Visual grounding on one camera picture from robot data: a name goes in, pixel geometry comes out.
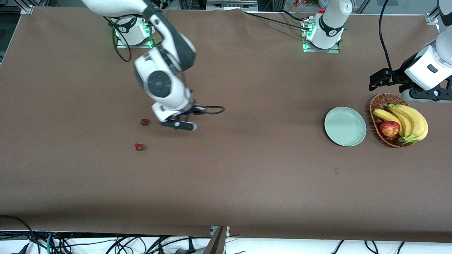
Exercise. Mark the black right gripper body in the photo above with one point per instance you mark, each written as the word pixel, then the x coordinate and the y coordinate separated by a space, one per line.
pixel 192 108

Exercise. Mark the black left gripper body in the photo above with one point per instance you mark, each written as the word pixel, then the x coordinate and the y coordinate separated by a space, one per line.
pixel 399 75

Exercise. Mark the aluminium frame profile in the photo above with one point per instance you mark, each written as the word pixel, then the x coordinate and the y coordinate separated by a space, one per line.
pixel 432 17
pixel 27 8

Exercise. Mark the brown table cover cloth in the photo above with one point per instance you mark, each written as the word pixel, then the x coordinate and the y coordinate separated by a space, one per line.
pixel 247 158

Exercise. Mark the brown wicker basket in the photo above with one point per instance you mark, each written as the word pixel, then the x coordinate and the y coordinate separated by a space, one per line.
pixel 383 102

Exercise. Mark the red apple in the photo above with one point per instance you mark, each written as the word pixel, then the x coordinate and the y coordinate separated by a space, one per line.
pixel 389 129

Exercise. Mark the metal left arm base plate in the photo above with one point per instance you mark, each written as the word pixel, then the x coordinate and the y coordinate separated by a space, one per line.
pixel 332 50

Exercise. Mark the yellow banana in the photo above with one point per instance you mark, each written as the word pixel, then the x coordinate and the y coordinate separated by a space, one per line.
pixel 385 115
pixel 420 123
pixel 406 123

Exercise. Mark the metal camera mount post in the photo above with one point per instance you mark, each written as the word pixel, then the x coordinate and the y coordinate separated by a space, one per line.
pixel 217 243

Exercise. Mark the pale green round plate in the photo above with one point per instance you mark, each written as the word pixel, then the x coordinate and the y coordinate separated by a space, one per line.
pixel 344 127

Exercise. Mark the black power plug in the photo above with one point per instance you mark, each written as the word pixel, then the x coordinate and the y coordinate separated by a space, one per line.
pixel 191 247

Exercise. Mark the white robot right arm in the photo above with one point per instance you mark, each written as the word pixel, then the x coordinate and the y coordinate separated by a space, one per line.
pixel 174 98

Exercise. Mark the aluminium frame rail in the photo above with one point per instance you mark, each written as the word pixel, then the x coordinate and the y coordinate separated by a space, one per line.
pixel 231 5

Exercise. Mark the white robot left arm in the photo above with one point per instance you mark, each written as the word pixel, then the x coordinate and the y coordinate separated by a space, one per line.
pixel 328 31

